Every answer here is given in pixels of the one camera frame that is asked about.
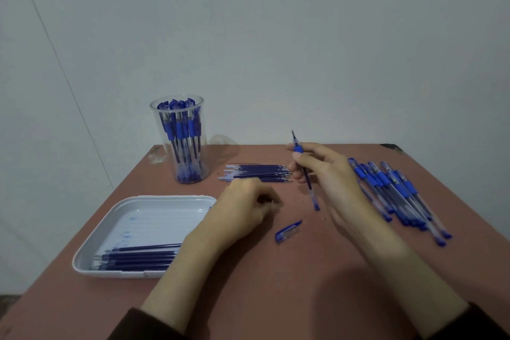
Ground person's right hand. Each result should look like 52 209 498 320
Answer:
286 142 377 233

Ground person's left hand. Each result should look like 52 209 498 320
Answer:
187 177 282 251

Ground blue gel pen without cap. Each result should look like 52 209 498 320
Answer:
291 130 321 211

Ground person's left forearm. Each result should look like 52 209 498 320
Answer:
140 228 240 334

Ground person's right forearm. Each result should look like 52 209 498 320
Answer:
339 208 471 339

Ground pile of blue pen refills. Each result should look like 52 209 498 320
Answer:
218 164 294 184

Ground blue clear pen cap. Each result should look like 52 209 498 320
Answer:
274 220 303 244

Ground clear plastic cup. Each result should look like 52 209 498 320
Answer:
149 94 210 185

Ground bunch of capped blue pens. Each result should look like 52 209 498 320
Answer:
157 98 203 184

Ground pile of blue gel pens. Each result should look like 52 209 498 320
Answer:
347 158 453 248

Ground small clear plastic piece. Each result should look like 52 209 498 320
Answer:
148 146 168 164

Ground white plastic tray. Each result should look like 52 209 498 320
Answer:
72 195 218 280

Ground row of dark used refills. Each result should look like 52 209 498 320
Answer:
90 243 183 272

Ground dark left sleeve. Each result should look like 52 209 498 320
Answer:
107 307 189 340

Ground dark sleeve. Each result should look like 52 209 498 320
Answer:
107 307 189 340
414 302 510 340

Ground dark right sleeve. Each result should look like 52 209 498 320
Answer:
414 302 510 340

